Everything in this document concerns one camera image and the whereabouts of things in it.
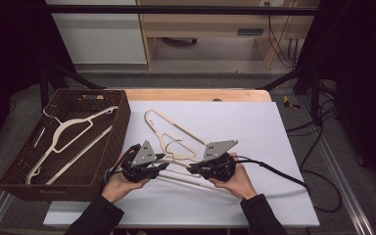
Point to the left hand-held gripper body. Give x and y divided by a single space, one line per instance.
143 155

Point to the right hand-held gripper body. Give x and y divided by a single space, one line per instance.
220 168

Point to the beige plastic clothes hanger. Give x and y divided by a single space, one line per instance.
78 156
176 125
176 162

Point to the brown woven basket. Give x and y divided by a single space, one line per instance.
88 169

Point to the person's right hand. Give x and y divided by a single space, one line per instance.
241 182

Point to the person's left hand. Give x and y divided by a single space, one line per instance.
120 187

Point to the white table sheet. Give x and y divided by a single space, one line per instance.
258 130

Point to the yellow and black small object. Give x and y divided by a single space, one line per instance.
289 103

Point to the black stand leg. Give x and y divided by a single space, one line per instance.
293 75
75 78

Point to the white cabinet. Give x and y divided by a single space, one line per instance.
98 36

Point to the beige wooden desk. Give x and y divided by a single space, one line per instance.
192 29

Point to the black curtain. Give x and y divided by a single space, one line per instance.
13 58
355 65

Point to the black horizontal frame bar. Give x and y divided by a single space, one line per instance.
176 9

